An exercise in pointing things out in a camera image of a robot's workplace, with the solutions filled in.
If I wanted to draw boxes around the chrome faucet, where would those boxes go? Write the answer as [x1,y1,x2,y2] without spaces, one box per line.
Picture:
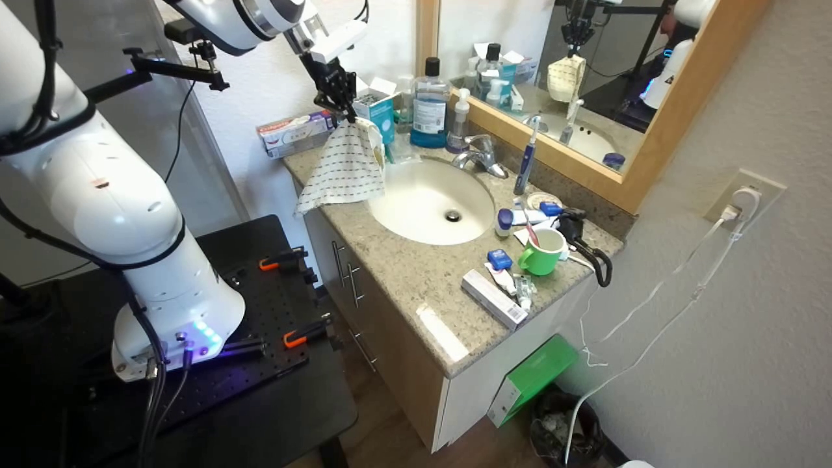
[453,134,507,181]

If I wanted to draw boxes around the small clear soap bottle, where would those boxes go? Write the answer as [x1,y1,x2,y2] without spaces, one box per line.
[447,90,470,153]

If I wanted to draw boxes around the orange black clamp lower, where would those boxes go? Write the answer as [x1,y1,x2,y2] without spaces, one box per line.
[282,315,330,352]

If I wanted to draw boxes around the green mug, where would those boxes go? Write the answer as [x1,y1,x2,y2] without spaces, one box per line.
[520,229,570,279]

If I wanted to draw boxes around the orange black clamp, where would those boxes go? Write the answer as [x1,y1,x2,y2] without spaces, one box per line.
[282,315,330,352]
[258,248,308,274]

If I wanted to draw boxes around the wall power outlet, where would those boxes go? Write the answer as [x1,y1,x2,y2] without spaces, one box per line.
[704,170,785,227]

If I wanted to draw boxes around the white power cable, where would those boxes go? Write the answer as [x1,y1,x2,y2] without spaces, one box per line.
[561,185,765,468]

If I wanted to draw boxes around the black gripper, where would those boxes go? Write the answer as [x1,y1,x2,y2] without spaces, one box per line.
[303,52,360,122]

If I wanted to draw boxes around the black robot table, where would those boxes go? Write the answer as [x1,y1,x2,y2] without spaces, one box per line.
[0,216,357,468]

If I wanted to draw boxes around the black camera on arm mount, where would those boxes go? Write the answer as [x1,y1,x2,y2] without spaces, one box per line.
[163,19,209,44]

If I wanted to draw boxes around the blue electric toothbrush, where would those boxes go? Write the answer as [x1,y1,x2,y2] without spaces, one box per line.
[512,116,542,198]

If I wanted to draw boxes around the black hair dryer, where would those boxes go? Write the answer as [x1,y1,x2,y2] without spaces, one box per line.
[560,214,613,289]

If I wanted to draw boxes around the blue mouthwash bottle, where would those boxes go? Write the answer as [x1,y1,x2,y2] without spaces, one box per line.
[410,57,447,149]

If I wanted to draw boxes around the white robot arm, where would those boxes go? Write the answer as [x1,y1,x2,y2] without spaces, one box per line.
[0,0,370,383]

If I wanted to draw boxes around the white oval sink basin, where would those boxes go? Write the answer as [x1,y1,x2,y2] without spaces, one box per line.
[366,160,496,248]

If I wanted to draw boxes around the toothpaste box on counter edge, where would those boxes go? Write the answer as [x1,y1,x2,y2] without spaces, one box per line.
[258,113,336,160]

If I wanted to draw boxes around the blue white tube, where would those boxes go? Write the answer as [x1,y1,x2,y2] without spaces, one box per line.
[485,264,530,312]

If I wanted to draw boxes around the white long box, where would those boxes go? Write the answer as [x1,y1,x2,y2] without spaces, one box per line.
[462,270,529,331]

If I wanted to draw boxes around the trash bin with bag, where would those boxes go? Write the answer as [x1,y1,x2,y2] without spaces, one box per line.
[530,385,628,468]

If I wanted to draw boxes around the green white box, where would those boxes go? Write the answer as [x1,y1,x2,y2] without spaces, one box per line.
[487,335,577,428]

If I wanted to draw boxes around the wood framed mirror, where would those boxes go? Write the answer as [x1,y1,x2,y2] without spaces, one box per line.
[416,0,773,214]

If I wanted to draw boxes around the wooden vanity cabinet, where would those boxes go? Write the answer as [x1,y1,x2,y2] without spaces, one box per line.
[305,207,594,452]

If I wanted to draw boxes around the cream patterned towel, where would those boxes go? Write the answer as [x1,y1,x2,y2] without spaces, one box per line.
[297,117,384,214]

